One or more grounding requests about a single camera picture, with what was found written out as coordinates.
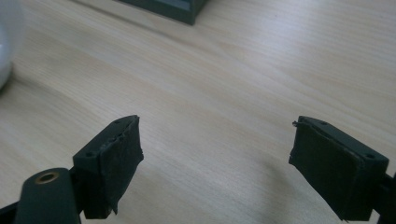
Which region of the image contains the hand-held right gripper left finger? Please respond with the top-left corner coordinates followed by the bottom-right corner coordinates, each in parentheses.
top-left (72, 114), bottom-right (145, 220)

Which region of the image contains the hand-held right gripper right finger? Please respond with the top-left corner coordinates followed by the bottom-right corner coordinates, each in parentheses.
top-left (288, 115), bottom-right (390, 222)

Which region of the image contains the white rounded container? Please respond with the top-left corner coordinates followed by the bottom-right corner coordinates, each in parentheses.
top-left (0, 0), bottom-right (26, 91)

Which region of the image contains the dark green box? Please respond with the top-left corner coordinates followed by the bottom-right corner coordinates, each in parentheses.
top-left (115, 0), bottom-right (209, 26)

